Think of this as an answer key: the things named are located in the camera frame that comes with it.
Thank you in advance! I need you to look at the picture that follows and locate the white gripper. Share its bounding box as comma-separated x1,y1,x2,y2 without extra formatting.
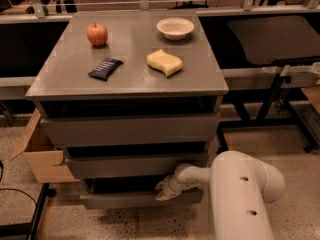
154,175,198,202

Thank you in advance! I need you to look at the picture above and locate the grey bottom drawer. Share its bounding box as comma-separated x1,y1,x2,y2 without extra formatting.
80,175,203,209

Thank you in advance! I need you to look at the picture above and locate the grey drawer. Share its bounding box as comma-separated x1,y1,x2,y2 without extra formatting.
41,113,219,147
66,152,208,179
80,175,203,209

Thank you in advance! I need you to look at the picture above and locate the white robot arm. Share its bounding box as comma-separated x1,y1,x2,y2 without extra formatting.
155,151,286,240

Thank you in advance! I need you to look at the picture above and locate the grey middle drawer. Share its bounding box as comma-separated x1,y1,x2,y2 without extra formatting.
66,152,208,179

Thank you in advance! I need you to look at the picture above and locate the grey top drawer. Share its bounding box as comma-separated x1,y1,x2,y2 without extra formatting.
41,113,219,147

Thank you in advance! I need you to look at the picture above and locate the grey drawer cabinet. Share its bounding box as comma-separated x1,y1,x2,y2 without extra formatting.
25,10,230,210

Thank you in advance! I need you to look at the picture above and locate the cardboard box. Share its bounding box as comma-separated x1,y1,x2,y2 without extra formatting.
10,109,78,183

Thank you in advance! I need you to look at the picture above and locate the yellow sponge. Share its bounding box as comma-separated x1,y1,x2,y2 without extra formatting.
147,49,183,77

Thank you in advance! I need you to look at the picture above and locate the black stand base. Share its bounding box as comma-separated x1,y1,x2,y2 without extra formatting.
0,183,57,240

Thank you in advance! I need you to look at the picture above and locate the dark blue snack bag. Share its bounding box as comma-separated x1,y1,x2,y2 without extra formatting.
88,57,123,81

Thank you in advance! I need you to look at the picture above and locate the white bowl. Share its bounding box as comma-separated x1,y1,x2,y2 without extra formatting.
157,18,194,41

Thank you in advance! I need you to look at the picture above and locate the red apple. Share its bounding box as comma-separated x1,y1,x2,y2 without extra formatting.
86,23,108,47

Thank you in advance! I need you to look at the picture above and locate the metal railing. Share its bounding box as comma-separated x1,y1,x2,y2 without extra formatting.
0,0,320,25

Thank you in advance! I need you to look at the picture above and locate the black metal table frame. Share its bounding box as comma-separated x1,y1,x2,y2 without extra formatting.
217,64,319,153

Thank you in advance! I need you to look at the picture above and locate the black cable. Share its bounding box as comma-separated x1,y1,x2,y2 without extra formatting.
0,159,38,208

